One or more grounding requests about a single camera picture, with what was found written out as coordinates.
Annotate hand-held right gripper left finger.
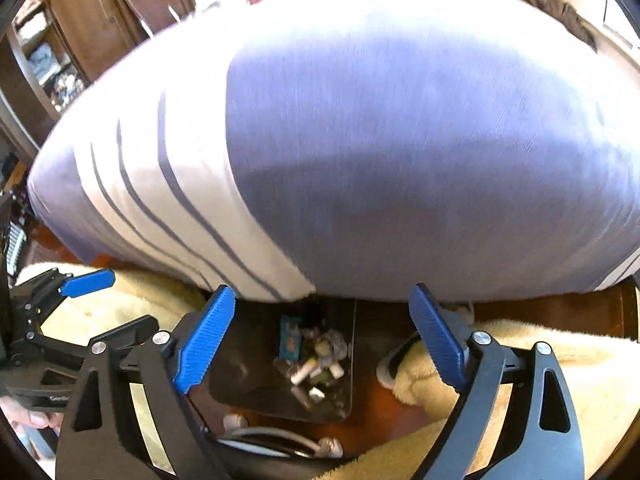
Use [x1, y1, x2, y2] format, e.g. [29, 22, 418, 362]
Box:
[55, 285, 237, 480]

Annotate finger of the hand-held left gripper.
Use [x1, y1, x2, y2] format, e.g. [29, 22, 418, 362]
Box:
[10, 267, 117, 313]
[87, 314, 161, 356]

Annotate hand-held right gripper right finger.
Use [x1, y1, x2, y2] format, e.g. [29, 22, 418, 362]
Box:
[408, 283, 586, 480]

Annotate black tray of small items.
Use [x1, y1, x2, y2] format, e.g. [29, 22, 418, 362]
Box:
[187, 296, 358, 423]

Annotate blue packet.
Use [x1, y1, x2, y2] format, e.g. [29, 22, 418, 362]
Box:
[277, 315, 301, 363]

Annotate pale yellow bottle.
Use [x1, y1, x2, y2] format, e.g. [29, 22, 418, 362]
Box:
[290, 365, 321, 387]

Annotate clear wrapper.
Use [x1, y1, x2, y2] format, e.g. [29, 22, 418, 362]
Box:
[319, 329, 349, 362]

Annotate person's left hand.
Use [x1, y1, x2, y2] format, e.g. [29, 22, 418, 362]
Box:
[0, 394, 66, 437]

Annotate black white slipper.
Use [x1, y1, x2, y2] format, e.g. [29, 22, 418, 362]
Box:
[376, 332, 426, 391]

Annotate white radiator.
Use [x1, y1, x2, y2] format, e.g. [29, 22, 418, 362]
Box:
[0, 220, 31, 271]

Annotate fluffy yellow rug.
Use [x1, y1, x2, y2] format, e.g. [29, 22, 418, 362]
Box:
[15, 262, 640, 480]

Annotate blue white striped blanket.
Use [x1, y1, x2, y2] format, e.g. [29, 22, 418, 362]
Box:
[27, 0, 640, 303]

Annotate dark wooden wardrobe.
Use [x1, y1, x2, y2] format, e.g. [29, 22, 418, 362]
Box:
[0, 0, 196, 126]

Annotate white charger cable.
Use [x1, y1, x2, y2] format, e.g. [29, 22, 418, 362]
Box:
[215, 412, 346, 461]

